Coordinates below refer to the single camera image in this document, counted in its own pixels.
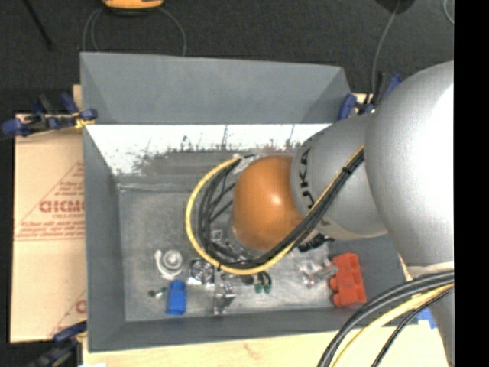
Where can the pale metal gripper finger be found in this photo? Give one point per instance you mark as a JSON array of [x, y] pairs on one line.
[[229, 291], [220, 306]]

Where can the clear glass cup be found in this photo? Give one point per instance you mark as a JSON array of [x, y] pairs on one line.
[[201, 271]]

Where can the blue toy brick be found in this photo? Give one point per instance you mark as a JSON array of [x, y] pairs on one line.
[[176, 297]]

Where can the small dark green piece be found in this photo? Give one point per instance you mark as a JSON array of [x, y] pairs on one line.
[[157, 293]]

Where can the clear plastic piece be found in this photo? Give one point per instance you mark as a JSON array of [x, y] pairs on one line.
[[316, 271]]

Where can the red toy brick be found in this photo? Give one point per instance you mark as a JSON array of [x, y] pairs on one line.
[[347, 279]]

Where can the grey metal bin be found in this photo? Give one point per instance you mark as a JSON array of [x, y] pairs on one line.
[[214, 90]]

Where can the brown cardboard board, red print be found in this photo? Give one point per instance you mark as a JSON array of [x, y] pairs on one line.
[[46, 243]]

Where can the black cylinder on white bracket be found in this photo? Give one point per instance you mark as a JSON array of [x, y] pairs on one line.
[[311, 244]]

